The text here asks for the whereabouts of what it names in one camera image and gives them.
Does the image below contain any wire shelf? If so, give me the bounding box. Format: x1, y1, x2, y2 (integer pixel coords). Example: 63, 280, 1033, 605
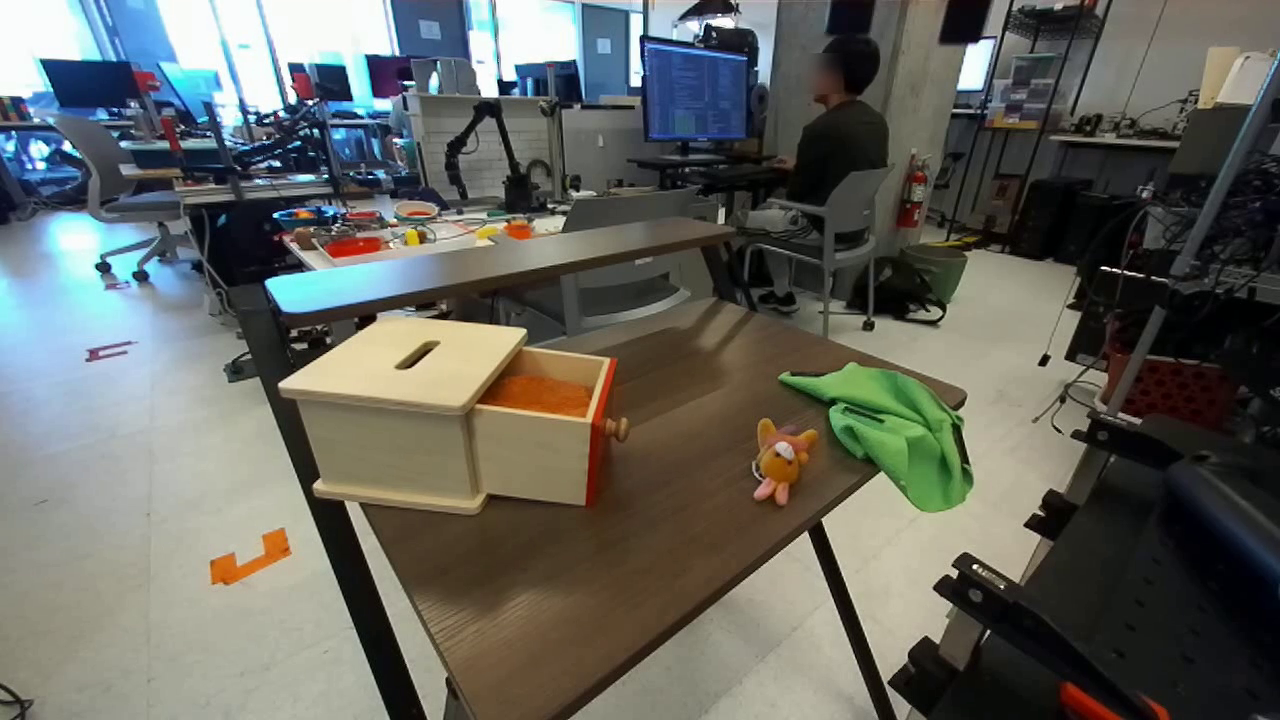
946, 3, 1133, 241

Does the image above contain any wooden drawer box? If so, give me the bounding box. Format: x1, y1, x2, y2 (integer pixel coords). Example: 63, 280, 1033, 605
278, 316, 631, 516

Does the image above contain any red crate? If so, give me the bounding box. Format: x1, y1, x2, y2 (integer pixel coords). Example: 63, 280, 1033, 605
1102, 350, 1239, 431

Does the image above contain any black monitor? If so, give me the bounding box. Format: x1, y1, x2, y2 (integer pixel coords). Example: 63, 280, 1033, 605
39, 58, 144, 111

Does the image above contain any wooden drawer with red front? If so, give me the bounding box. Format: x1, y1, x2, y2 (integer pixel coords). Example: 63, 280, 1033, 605
470, 346, 618, 508

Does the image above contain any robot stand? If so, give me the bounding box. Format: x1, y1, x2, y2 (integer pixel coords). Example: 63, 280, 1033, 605
888, 412, 1280, 720

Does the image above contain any green bin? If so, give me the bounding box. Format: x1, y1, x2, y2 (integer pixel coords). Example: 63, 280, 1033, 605
901, 243, 969, 305

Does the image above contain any computer monitor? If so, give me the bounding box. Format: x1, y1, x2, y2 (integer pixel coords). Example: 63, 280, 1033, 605
640, 35, 751, 158

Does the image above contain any orange plush toy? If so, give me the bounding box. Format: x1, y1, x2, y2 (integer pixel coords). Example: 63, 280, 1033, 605
751, 418, 820, 507

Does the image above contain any person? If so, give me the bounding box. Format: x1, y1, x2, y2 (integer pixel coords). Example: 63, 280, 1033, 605
744, 35, 891, 314

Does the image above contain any green cloth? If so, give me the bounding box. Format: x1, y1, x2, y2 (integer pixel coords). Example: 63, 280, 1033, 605
778, 362, 975, 514

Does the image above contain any grey office chair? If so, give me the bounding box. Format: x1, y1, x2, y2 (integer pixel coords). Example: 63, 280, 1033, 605
50, 113, 198, 284

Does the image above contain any black clamp with orange tip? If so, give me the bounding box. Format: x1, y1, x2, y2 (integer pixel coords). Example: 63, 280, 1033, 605
932, 552, 1171, 720

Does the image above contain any black backpack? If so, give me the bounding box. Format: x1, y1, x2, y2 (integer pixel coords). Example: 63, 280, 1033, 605
848, 256, 948, 326

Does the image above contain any red fire extinguisher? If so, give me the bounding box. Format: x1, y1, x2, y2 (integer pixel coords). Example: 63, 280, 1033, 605
896, 150, 931, 231

